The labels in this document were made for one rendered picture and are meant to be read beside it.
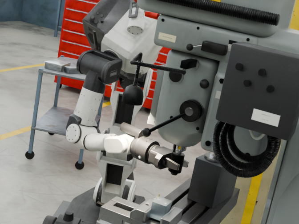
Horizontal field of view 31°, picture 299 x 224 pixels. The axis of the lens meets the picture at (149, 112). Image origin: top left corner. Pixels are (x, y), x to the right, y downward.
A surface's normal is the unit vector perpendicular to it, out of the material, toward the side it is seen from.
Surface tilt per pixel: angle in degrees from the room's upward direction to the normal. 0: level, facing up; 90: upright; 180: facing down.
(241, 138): 90
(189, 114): 90
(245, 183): 90
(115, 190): 30
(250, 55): 90
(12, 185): 0
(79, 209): 0
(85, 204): 0
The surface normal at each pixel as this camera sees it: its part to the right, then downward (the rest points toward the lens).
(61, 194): 0.18, -0.95
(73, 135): -0.67, -0.13
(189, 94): -0.42, 0.17
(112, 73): 0.84, 0.36
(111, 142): -0.65, 0.21
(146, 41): 0.58, 0.11
